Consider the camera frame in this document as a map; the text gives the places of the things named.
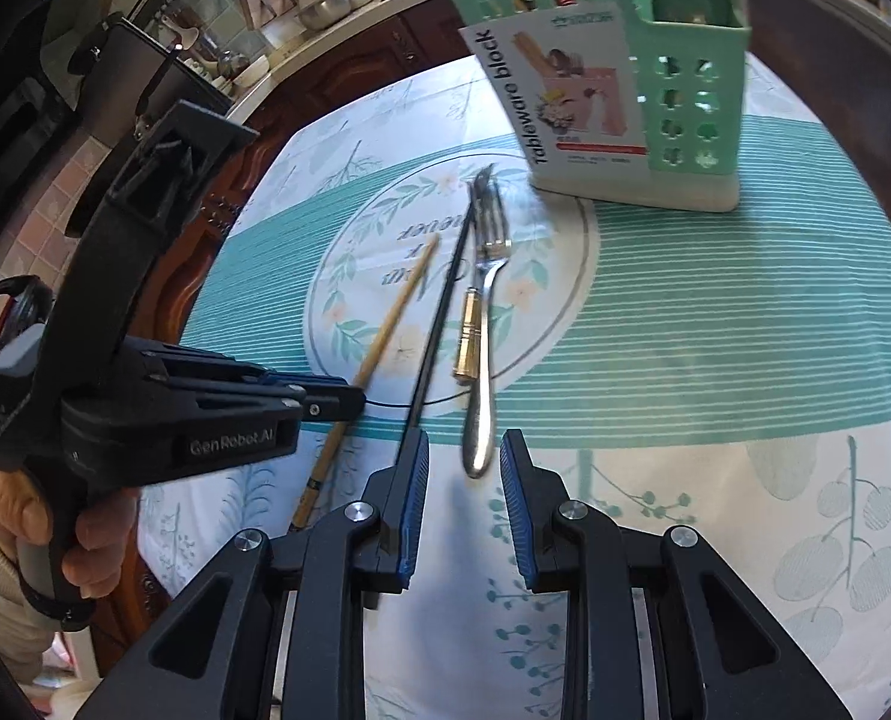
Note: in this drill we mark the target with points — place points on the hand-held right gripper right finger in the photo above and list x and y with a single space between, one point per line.
519 510

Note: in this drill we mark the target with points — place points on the kitchen countertop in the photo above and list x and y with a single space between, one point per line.
303 41

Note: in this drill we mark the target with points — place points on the black kitchen appliance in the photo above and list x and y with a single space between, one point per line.
138 82

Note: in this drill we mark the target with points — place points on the brown chopstick with dark end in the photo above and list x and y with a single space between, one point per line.
400 300

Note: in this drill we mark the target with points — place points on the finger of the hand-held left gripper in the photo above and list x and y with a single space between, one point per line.
303 382
333 405

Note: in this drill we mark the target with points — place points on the green plastic utensil holder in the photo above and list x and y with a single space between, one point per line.
685 127

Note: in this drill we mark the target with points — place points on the steel bowl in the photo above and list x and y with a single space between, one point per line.
325 6

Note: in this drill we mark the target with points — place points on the person's left hand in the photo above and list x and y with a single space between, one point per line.
104 532

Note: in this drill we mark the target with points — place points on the black chopstick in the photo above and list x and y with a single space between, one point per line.
438 330

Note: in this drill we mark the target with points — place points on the silver metal fork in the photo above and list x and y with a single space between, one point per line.
483 405

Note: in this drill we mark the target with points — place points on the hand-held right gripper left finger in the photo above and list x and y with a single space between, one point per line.
411 510

